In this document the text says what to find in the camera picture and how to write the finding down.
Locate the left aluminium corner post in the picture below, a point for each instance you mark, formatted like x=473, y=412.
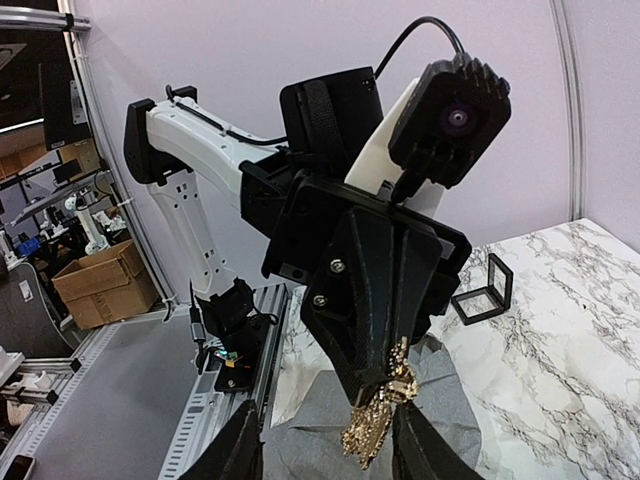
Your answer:
x=573, y=88

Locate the grey button-up shirt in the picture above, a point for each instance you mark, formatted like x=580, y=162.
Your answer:
x=308, y=445

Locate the cardboard box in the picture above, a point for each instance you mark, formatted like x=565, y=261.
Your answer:
x=106, y=287

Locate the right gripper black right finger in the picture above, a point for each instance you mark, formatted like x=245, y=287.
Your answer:
x=420, y=452

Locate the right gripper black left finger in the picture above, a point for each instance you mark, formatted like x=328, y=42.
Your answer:
x=236, y=453

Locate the black frame display box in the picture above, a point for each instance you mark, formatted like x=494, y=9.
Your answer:
x=500, y=300

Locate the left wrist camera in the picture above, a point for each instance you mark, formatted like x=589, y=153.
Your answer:
x=434, y=133

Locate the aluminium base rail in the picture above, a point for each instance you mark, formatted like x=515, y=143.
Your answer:
x=136, y=408

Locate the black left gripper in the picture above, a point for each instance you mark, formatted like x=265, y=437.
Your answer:
x=374, y=270

